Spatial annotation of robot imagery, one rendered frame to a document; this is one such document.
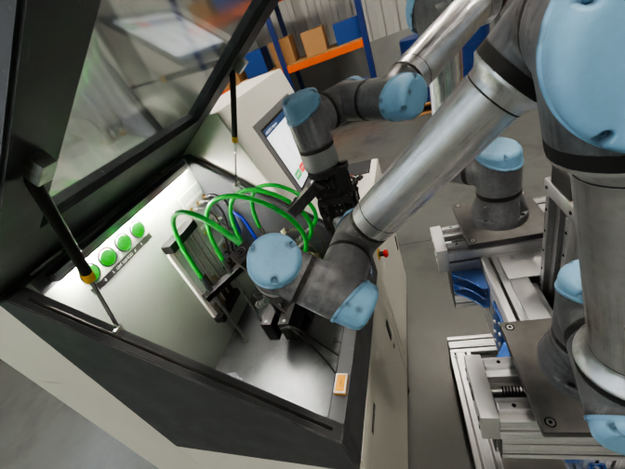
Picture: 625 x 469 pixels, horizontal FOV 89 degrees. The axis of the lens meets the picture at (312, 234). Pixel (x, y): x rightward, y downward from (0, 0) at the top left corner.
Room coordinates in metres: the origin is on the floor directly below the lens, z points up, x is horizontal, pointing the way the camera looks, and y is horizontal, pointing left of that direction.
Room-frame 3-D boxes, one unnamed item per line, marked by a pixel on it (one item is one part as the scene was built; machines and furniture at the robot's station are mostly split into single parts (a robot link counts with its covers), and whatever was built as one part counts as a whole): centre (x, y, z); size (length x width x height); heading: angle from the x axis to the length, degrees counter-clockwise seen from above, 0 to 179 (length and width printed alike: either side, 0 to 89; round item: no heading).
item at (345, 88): (0.68, -0.17, 1.53); 0.11 x 0.11 x 0.08; 27
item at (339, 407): (0.68, -0.02, 0.87); 0.62 x 0.04 x 0.16; 154
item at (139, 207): (0.89, 0.44, 1.43); 0.54 x 0.03 x 0.02; 154
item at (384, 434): (0.67, -0.03, 0.44); 0.65 x 0.02 x 0.68; 154
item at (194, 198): (1.11, 0.33, 1.20); 0.13 x 0.03 x 0.31; 154
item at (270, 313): (0.89, 0.15, 0.91); 0.34 x 0.10 x 0.15; 154
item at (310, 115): (0.65, -0.08, 1.53); 0.09 x 0.08 x 0.11; 117
